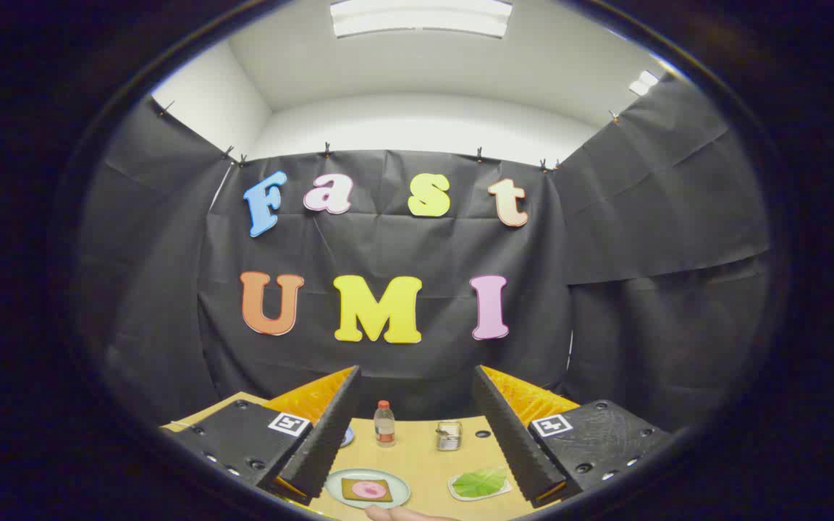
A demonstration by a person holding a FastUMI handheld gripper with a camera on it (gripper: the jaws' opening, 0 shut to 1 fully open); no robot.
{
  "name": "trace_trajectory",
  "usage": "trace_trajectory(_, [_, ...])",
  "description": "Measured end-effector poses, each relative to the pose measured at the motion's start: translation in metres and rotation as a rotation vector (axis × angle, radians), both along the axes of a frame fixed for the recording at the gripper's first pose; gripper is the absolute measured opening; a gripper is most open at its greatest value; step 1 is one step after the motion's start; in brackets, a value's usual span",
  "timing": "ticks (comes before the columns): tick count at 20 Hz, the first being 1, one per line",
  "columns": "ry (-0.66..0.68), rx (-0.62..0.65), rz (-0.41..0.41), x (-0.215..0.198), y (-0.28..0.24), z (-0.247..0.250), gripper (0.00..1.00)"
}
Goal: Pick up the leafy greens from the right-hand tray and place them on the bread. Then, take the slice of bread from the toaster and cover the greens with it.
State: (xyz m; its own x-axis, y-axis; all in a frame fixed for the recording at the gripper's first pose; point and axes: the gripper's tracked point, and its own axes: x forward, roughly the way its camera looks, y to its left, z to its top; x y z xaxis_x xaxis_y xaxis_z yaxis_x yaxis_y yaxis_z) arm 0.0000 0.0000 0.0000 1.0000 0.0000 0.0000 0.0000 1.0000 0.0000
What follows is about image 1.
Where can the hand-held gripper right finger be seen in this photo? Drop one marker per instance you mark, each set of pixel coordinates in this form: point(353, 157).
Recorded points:
point(511, 441)

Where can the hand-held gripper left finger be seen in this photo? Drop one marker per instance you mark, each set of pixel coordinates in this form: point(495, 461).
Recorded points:
point(326, 441)

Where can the green lettuce leaf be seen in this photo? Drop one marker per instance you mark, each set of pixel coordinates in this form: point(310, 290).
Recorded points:
point(478, 483)

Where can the blue plate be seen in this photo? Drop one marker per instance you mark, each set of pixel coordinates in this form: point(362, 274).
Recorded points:
point(347, 436)

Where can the white square plate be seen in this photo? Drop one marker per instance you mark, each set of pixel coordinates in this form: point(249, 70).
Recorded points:
point(504, 493)

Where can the brown toast slice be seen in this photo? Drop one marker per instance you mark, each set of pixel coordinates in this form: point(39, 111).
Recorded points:
point(348, 494)

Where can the clear red-capped water bottle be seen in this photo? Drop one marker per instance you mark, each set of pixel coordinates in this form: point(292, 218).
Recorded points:
point(384, 430)

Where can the pink ham slice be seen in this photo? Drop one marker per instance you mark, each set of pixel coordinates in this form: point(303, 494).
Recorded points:
point(368, 490)

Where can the pale green round plate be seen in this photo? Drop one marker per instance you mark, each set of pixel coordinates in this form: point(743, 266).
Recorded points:
point(399, 487)

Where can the black backdrop cloth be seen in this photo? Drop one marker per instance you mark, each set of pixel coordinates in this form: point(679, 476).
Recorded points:
point(388, 246)

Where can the row of small cloth clips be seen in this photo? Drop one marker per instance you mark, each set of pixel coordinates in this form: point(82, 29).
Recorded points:
point(327, 150)

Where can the small ceiling light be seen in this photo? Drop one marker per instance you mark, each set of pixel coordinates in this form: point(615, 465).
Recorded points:
point(643, 83)

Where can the large rectangular ceiling light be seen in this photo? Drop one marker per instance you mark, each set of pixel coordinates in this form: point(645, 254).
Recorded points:
point(420, 18)

